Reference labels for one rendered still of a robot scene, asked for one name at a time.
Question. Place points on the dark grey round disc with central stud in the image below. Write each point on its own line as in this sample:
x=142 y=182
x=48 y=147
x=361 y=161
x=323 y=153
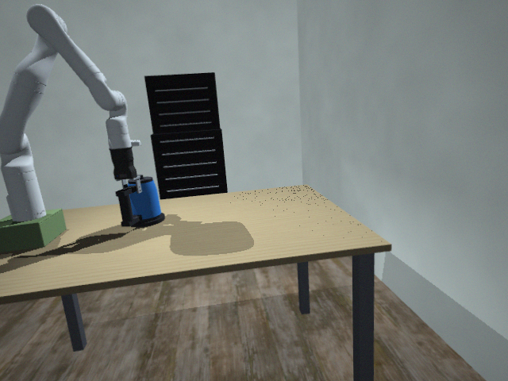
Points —
x=148 y=223

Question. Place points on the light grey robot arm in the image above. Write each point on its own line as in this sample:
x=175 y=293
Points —
x=26 y=89

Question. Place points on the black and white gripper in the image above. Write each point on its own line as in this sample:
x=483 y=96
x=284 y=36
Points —
x=122 y=158

